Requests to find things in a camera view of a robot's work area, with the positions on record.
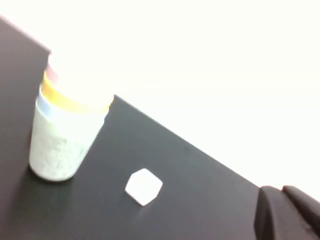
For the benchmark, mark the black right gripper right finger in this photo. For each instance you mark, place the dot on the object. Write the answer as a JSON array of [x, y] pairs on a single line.
[[306, 211]]

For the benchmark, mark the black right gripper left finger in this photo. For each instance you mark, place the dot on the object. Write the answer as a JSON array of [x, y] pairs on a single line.
[[267, 220]]

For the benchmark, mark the light blue plastic cup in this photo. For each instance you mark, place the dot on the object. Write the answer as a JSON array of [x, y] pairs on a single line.
[[47, 105]]

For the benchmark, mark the pink plastic cup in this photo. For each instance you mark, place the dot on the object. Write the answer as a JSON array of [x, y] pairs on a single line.
[[52, 73]]

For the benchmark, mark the white cube block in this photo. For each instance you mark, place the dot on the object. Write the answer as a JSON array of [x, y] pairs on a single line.
[[143, 186]]

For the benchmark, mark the pale green plastic cup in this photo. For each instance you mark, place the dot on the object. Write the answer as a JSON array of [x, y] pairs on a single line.
[[57, 150]]

